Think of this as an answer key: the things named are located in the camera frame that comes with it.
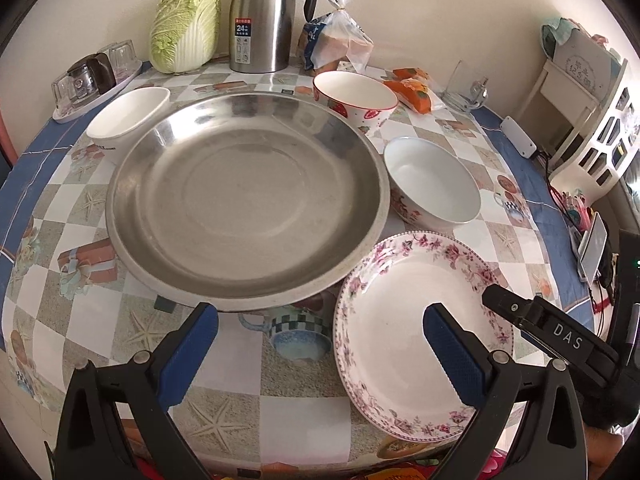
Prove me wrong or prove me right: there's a white power strip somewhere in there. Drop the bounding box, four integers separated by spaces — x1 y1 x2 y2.
500 116 538 159

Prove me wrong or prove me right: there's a napa cabbage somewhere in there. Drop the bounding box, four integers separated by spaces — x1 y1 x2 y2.
149 0 222 75

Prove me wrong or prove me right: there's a checkered printed tablecloth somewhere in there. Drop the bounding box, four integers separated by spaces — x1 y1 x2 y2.
0 57 581 476

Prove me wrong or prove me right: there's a white square bowl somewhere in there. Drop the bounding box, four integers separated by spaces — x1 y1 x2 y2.
86 86 172 166

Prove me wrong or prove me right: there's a colourful floral cloth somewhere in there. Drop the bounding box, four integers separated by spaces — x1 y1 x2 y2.
125 452 506 480

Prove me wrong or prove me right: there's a floral white bowl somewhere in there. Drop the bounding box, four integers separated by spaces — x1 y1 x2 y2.
383 136 482 226

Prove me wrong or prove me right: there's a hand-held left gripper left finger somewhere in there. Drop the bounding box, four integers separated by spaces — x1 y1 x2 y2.
54 302 221 480

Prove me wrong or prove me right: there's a clear glass mug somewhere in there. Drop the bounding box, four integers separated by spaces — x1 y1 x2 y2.
442 60 489 111

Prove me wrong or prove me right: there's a white wooden stand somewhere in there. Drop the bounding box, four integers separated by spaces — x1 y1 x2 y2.
515 55 601 160

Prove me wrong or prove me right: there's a white smartphone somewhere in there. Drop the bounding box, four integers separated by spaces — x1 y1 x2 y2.
579 211 609 281

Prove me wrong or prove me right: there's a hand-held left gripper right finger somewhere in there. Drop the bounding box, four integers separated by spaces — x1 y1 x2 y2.
422 302 588 480

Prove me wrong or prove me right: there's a person's right forearm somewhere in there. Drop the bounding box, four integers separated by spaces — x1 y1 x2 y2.
584 426 626 480

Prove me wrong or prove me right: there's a bagged sliced bread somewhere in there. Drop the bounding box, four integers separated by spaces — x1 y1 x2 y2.
299 0 375 73

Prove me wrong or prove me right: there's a stainless steel thermos jug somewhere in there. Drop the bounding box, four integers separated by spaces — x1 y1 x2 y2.
229 0 320 74

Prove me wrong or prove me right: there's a red patterned white bowl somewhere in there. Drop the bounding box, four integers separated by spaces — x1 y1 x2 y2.
312 70 399 132

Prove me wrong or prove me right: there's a salmon pink board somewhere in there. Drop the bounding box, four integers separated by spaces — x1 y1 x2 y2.
0 112 15 166

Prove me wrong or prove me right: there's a white oval tray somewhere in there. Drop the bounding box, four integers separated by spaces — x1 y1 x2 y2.
51 57 143 125

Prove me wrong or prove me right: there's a pink floral plate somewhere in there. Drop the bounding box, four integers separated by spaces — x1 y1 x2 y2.
333 230 516 443

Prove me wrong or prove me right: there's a large stainless steel basin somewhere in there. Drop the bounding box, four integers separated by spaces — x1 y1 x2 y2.
105 92 392 312

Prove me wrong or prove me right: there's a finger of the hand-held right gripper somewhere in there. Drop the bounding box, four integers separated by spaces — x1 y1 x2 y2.
481 284 546 333

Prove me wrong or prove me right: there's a white photo frame rack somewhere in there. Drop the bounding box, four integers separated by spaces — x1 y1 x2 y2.
547 57 640 190

